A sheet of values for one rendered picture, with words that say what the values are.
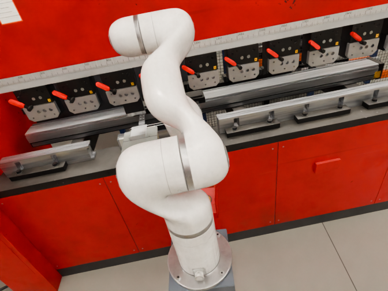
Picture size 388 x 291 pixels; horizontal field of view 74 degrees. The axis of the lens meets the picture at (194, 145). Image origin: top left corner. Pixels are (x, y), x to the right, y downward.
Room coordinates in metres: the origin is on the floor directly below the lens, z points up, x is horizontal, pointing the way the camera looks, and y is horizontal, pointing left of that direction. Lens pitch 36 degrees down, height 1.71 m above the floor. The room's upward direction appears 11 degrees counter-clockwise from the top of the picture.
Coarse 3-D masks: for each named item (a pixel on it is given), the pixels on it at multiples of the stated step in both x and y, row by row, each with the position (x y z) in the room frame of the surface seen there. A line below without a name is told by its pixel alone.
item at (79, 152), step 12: (72, 144) 1.25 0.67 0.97; (84, 144) 1.23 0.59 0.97; (12, 156) 1.24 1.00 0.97; (24, 156) 1.22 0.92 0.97; (36, 156) 1.20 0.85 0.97; (48, 156) 1.20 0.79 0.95; (60, 156) 1.20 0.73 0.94; (72, 156) 1.20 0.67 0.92; (84, 156) 1.21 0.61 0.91; (12, 168) 1.20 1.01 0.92; (24, 168) 1.20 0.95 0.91
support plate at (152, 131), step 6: (156, 126) 1.22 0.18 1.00; (126, 132) 1.22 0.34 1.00; (150, 132) 1.17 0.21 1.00; (156, 132) 1.16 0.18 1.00; (126, 138) 1.16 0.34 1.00; (144, 138) 1.13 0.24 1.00; (150, 138) 1.12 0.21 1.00; (156, 138) 1.11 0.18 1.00; (126, 144) 1.10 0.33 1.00; (132, 144) 1.09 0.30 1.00
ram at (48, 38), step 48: (48, 0) 1.20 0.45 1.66; (96, 0) 1.20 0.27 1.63; (144, 0) 1.20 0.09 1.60; (192, 0) 1.21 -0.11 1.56; (240, 0) 1.21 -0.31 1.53; (288, 0) 1.22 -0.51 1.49; (336, 0) 1.22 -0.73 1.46; (384, 0) 1.22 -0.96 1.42; (0, 48) 1.19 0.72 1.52; (48, 48) 1.20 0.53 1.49; (96, 48) 1.20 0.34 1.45
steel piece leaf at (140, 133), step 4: (136, 128) 1.24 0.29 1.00; (140, 128) 1.23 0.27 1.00; (144, 128) 1.22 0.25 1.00; (132, 132) 1.20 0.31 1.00; (136, 132) 1.20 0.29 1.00; (140, 132) 1.19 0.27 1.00; (144, 132) 1.18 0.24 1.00; (132, 136) 1.13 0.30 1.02; (136, 136) 1.13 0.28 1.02; (140, 136) 1.13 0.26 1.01; (144, 136) 1.13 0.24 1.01
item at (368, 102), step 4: (364, 100) 1.23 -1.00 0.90; (368, 100) 1.22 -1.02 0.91; (380, 100) 1.20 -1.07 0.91; (384, 100) 1.19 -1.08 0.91; (364, 104) 1.21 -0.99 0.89; (368, 104) 1.19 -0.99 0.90; (372, 104) 1.18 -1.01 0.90; (376, 104) 1.18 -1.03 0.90; (380, 104) 1.18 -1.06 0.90; (384, 104) 1.18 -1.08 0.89; (368, 108) 1.18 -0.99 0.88; (372, 108) 1.18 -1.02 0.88
